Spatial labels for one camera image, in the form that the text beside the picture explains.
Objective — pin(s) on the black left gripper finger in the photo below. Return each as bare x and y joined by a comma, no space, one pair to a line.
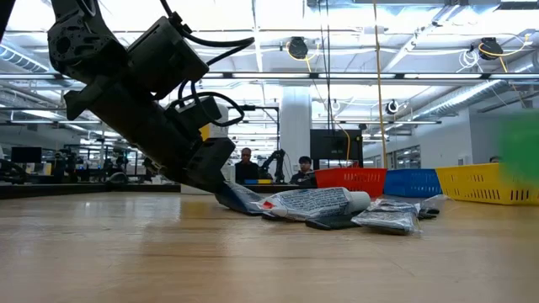
212,164

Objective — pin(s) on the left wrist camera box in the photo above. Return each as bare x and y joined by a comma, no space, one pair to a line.
193,113

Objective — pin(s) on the black background robot arm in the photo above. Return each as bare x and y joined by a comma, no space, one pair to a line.
278,162

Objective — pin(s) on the blue plastic basket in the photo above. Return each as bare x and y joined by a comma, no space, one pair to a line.
412,183

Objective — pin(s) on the white pillar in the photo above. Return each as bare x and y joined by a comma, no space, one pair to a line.
295,126

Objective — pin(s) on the yellow plastic basket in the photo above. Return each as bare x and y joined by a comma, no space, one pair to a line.
476,185

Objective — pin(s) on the black monitor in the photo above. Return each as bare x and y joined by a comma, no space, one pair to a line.
26,155
337,145

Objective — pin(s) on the white toothpaste tube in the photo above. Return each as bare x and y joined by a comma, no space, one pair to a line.
311,204

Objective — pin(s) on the green plastic basket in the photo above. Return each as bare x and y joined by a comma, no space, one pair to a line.
522,147

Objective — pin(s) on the black table edge rail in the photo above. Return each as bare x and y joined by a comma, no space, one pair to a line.
84,190

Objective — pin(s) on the dark blue tube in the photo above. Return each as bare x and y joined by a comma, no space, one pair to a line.
242,198

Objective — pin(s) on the red plastic basket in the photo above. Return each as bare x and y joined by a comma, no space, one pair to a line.
351,180

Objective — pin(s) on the bare black comb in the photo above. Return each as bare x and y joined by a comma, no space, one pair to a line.
332,222

